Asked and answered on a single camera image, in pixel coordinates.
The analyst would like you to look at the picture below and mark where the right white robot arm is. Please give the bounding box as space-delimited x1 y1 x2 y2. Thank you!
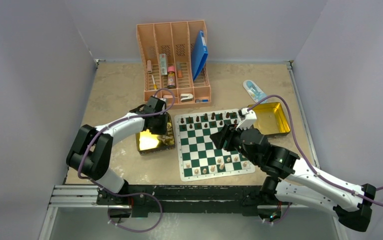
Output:
210 124 377 232

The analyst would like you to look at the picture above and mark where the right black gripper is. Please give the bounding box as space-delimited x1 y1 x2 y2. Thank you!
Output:
210 122 261 166

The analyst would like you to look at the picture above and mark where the gold tin tray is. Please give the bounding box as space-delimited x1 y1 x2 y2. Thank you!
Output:
252 102 291 138
135 113 176 156

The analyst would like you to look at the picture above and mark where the left gold tin tray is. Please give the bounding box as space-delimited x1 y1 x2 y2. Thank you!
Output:
135 113 176 156

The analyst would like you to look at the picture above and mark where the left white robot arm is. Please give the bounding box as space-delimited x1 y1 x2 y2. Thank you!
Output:
66 101 168 205

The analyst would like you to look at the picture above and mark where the brown bottle pink cap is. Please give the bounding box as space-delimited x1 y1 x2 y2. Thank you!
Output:
166 65 176 89

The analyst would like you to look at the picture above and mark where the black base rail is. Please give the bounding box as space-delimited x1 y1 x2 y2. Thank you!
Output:
95 183 293 220

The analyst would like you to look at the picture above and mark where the blue folder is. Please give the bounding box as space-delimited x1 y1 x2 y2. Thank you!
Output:
190 30 209 82

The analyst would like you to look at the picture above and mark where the pink desk organizer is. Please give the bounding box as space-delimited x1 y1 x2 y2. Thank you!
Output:
136 20 212 109

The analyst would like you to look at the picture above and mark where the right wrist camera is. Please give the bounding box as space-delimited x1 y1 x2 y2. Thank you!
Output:
236 107 257 130

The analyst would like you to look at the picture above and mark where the white stapler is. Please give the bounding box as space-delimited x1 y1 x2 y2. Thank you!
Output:
180 93 194 103

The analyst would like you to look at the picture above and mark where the purple cable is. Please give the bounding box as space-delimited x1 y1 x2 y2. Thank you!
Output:
247 94 383 211
77 88 176 200

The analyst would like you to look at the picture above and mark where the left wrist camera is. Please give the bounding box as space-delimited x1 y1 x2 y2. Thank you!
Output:
142 96 166 114

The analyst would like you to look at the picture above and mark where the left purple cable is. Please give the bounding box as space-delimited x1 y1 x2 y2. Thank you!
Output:
77 88 176 200

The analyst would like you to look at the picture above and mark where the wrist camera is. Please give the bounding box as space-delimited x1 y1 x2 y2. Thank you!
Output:
142 96 166 114
236 107 257 130

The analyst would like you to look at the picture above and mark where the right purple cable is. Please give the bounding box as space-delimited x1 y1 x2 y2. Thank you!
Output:
247 94 383 211

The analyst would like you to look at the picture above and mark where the white green box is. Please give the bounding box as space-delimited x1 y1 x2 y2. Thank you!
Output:
159 53 168 76

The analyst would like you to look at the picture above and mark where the right gold tin tray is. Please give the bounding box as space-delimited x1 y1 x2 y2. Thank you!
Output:
252 102 291 138

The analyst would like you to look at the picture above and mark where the green white chess board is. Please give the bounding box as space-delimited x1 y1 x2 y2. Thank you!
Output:
173 108 256 182

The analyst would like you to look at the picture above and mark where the blue white packaged item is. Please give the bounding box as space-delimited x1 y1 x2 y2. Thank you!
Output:
242 80 267 103

